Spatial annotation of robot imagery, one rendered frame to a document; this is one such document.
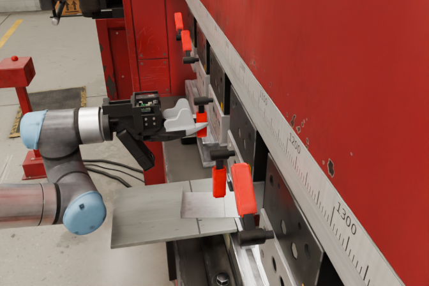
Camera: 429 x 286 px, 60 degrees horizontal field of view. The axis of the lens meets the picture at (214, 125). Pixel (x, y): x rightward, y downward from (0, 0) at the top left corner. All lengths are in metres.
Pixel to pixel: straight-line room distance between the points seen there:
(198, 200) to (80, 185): 0.28
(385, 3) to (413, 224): 0.12
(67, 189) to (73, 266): 1.46
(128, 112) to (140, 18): 0.83
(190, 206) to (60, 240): 1.52
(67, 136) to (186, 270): 0.40
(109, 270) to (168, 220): 1.28
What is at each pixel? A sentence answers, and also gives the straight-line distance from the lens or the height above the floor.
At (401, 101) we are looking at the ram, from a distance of 0.22.
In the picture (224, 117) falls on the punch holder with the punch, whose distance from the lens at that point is 0.69.
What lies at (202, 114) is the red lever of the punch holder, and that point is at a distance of 0.78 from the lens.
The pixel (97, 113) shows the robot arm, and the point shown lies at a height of 1.24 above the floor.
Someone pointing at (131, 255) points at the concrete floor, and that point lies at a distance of 2.13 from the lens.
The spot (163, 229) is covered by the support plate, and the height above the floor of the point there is 1.00.
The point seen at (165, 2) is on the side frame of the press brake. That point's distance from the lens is 1.53.
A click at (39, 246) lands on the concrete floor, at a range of 2.33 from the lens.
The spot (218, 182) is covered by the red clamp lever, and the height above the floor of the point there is 1.19.
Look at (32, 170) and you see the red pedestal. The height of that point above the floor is 0.07.
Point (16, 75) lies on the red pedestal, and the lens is 2.47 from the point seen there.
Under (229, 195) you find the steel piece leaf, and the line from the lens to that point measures 0.89.
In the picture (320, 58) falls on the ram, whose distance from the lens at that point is 0.30.
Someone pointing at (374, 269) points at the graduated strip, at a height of 1.39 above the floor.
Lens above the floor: 1.58
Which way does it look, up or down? 30 degrees down
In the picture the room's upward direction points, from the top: straight up
